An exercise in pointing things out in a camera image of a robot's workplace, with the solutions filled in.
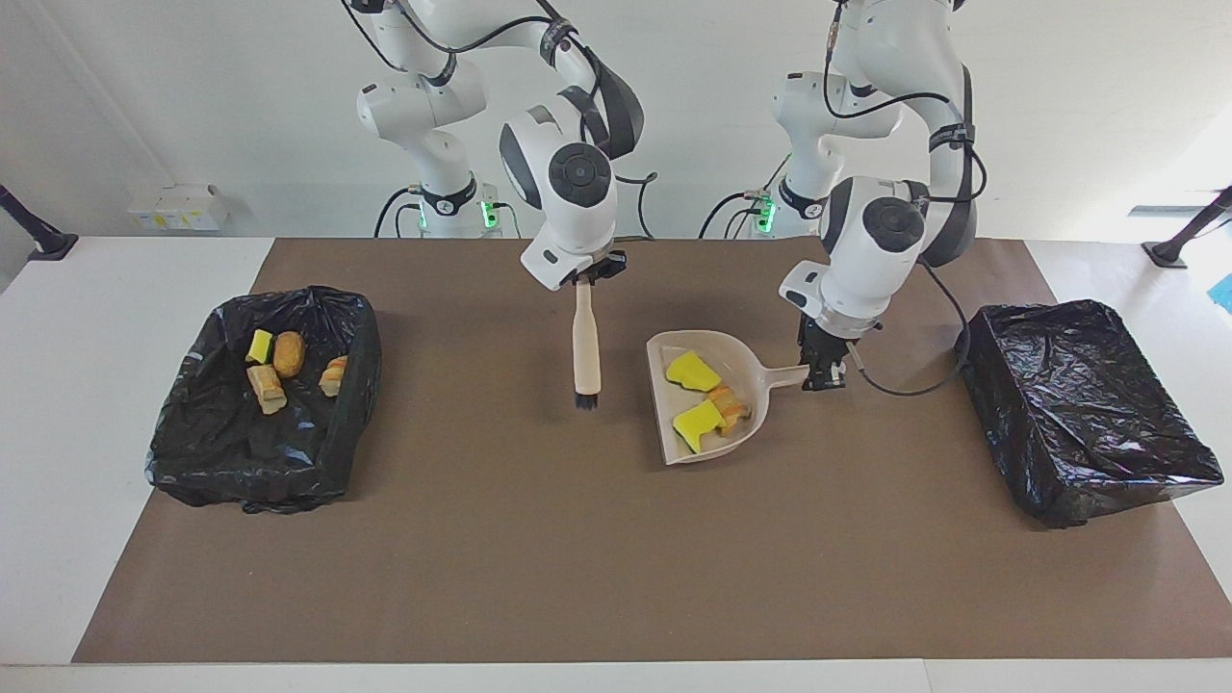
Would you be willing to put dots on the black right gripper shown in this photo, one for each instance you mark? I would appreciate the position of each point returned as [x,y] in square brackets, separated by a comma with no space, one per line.
[602,269]

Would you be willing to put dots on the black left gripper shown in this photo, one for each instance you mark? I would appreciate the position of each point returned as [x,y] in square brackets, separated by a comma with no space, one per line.
[823,342]

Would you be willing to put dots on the beige hand brush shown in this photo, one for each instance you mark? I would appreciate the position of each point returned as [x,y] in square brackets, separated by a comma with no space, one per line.
[586,346]

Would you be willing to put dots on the beige plastic dustpan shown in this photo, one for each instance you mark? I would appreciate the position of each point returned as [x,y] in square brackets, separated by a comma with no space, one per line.
[749,361]

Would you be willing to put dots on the croissant piece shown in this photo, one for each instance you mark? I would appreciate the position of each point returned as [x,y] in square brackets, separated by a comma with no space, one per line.
[334,377]
[735,409]
[267,390]

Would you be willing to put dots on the notched yellow sponge piece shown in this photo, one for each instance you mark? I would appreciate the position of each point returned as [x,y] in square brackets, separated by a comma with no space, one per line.
[698,422]

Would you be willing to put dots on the brown round bread roll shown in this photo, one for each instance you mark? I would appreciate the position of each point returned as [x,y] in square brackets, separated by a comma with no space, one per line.
[289,354]

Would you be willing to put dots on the yellow green scouring sponge piece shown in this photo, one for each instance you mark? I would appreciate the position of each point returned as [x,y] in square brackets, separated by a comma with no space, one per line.
[259,346]

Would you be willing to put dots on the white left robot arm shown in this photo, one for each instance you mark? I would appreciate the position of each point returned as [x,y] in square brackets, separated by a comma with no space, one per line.
[881,250]

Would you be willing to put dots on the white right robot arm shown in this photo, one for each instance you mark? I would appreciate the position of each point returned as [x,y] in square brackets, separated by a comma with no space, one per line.
[568,183]

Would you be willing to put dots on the black bag lined bin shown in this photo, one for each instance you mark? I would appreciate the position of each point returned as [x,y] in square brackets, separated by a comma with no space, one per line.
[1088,404]
[221,452]

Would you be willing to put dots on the brown table mat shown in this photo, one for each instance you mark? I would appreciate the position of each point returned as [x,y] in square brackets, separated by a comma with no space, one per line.
[616,577]

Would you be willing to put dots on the blue object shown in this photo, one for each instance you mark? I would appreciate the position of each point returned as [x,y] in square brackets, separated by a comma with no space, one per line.
[1226,294]

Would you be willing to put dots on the black camera stand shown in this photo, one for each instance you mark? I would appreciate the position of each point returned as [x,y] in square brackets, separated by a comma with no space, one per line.
[58,246]
[1167,254]

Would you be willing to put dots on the white wall socket box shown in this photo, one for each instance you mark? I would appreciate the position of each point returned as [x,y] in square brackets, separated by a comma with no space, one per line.
[178,207]

